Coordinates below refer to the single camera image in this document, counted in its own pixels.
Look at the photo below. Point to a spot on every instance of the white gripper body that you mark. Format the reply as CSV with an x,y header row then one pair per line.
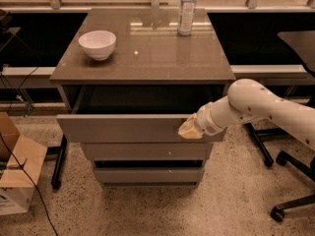
x,y
204,122

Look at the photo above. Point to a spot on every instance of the yellow foam-padded gripper finger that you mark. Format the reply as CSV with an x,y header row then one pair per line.
x,y
188,130

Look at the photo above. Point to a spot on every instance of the grey top drawer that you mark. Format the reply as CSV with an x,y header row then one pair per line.
x,y
134,114

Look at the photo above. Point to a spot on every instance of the grey drawer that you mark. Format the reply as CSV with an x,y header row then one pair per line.
x,y
134,114
148,176
168,151

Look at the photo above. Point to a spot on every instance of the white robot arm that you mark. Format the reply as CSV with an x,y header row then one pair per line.
x,y
246,101

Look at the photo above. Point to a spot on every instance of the grey bottom drawer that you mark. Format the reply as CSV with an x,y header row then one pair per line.
x,y
148,176

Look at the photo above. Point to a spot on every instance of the grey drawer cabinet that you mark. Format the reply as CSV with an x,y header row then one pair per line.
x,y
148,51

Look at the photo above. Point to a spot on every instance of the grey middle drawer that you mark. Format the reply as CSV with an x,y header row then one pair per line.
x,y
168,151

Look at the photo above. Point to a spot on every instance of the black table leg stand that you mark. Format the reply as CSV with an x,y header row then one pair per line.
x,y
268,161

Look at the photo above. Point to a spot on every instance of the black office chair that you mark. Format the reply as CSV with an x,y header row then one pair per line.
x,y
303,43

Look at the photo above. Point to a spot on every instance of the clear plastic water bottle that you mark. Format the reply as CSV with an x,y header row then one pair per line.
x,y
186,16

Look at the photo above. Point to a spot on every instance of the white ceramic bowl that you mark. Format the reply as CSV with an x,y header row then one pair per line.
x,y
98,44

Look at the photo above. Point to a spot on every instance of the black left stand leg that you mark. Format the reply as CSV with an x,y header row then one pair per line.
x,y
60,153

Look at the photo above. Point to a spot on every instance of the brown cardboard box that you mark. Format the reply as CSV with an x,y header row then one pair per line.
x,y
21,159

